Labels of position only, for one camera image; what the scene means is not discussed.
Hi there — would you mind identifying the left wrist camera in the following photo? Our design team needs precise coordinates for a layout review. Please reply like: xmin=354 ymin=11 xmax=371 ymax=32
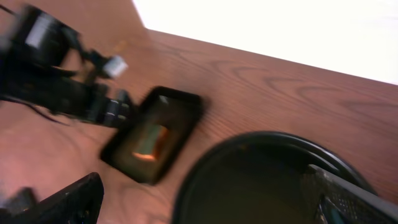
xmin=102 ymin=55 xmax=128 ymax=79

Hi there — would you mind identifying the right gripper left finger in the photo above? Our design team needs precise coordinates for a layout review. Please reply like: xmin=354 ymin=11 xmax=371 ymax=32
xmin=1 ymin=172 xmax=104 ymax=224

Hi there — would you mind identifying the orange green scrub sponge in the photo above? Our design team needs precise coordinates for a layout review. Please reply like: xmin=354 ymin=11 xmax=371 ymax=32
xmin=132 ymin=124 xmax=169 ymax=161

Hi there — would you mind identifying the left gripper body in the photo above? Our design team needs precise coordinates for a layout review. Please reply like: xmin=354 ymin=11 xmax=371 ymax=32
xmin=90 ymin=88 xmax=134 ymax=128

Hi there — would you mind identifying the black rectangular tray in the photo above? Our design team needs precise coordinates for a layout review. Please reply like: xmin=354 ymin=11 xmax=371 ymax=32
xmin=99 ymin=86 xmax=204 ymax=185

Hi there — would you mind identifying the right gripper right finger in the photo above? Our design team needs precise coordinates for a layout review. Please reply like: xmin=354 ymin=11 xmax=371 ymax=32
xmin=301 ymin=165 xmax=397 ymax=224

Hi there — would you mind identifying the black round tray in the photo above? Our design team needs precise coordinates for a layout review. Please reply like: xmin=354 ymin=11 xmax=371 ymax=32
xmin=172 ymin=131 xmax=375 ymax=224

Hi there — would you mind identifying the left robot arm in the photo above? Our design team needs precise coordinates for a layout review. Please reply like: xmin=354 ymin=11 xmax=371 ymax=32
xmin=1 ymin=4 xmax=137 ymax=128

